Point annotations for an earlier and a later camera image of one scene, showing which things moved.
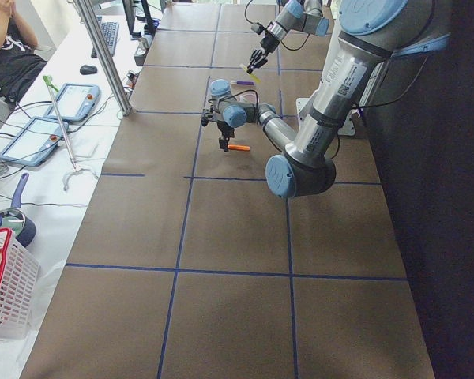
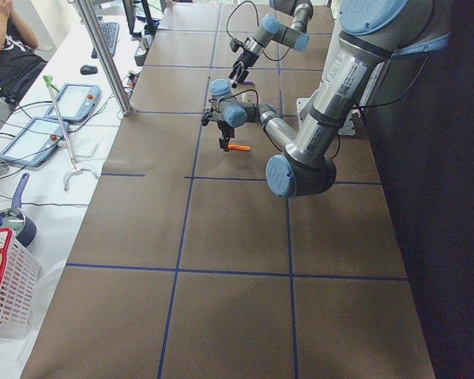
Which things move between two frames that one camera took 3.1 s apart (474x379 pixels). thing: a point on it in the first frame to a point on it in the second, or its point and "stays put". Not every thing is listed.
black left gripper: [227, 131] stays put
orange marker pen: [238, 148] stays put
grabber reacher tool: [51, 86] stays put
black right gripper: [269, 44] to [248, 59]
